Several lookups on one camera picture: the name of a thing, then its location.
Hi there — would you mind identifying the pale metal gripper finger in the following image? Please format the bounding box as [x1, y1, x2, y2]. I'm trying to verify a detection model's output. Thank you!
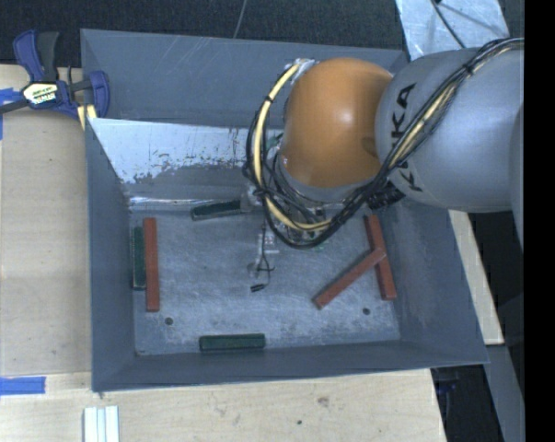
[248, 231, 280, 279]

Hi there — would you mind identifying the dark green flat block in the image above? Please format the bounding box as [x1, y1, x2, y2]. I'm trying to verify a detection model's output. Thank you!
[199, 332, 267, 353]
[190, 199, 244, 222]
[131, 226, 147, 291]

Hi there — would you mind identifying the grey metal bin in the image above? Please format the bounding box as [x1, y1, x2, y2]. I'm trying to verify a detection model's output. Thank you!
[78, 28, 491, 393]

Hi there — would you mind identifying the red-brown flat block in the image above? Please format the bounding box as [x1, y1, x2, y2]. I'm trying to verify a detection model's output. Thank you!
[363, 214, 399, 302]
[143, 216, 161, 313]
[311, 247, 388, 310]

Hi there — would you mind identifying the pale wood board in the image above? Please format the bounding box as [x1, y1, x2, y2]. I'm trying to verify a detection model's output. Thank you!
[0, 110, 94, 378]

